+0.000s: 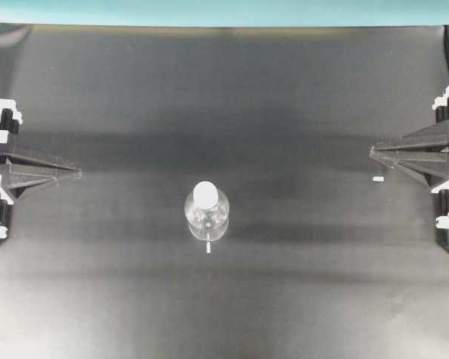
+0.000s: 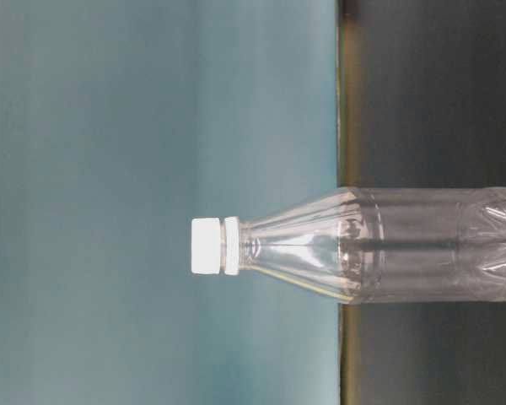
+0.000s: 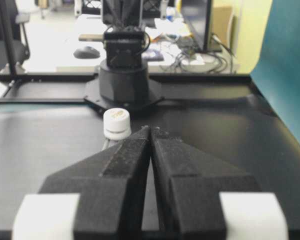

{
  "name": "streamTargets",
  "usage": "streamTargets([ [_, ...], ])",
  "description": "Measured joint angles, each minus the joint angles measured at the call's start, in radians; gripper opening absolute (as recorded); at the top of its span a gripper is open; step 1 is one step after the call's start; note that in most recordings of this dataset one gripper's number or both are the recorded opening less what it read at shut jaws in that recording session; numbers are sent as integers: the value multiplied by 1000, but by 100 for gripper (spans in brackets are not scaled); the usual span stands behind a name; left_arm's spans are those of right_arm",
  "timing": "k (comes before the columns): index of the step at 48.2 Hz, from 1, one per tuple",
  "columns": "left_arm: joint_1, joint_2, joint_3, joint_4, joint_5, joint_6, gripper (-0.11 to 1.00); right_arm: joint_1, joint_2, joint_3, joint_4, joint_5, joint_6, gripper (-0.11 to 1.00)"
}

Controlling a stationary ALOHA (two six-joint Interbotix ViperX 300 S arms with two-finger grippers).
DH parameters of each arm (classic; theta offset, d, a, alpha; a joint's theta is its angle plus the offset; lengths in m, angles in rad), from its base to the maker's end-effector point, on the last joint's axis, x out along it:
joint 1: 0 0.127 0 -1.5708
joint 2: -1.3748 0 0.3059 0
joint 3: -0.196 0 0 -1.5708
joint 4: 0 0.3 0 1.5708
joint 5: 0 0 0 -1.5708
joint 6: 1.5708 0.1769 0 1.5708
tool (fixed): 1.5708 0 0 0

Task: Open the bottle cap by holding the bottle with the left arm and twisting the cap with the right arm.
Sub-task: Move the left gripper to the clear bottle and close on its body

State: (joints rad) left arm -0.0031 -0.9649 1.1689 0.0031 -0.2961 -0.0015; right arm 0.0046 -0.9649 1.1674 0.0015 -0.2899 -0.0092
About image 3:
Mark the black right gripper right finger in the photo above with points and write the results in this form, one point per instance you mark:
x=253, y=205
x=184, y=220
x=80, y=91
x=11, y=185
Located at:
x=205, y=198

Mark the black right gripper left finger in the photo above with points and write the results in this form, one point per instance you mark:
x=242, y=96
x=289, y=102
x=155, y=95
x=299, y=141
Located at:
x=98, y=198

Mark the white bottle cap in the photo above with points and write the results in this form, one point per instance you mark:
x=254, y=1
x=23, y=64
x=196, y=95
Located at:
x=116, y=124

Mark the black computer mouse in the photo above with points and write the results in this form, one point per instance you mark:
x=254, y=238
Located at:
x=86, y=52

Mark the teal backdrop board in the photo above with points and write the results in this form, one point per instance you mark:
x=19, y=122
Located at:
x=277, y=72

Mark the black office chair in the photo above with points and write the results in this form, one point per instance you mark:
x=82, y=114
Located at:
x=14, y=45

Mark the black computer monitor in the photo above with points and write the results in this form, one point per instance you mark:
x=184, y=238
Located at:
x=198, y=17

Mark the black aluminium frame rail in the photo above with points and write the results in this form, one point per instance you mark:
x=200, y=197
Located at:
x=51, y=86

